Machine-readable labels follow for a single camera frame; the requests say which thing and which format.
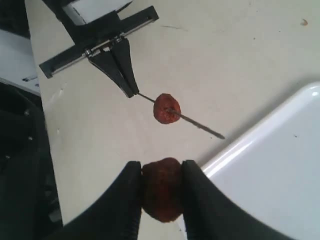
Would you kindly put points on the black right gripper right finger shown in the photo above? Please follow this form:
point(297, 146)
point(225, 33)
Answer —
point(209, 215)

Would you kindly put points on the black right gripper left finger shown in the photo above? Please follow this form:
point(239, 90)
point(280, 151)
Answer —
point(115, 215)

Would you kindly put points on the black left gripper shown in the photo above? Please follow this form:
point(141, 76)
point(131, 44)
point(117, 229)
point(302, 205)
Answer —
point(87, 38)

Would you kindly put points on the dark red meat chunk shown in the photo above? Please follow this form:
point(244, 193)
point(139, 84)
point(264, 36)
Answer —
point(162, 189)
point(165, 108)

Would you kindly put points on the thin metal skewer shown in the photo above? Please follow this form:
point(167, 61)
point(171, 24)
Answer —
point(191, 121)

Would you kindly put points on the black robot base left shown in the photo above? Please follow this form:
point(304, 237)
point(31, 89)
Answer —
point(29, 204)

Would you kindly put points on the white rectangular plastic tray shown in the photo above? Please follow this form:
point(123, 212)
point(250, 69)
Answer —
point(273, 170)

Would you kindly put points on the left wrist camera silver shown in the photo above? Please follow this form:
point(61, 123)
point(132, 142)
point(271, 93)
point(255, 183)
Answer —
point(82, 12)

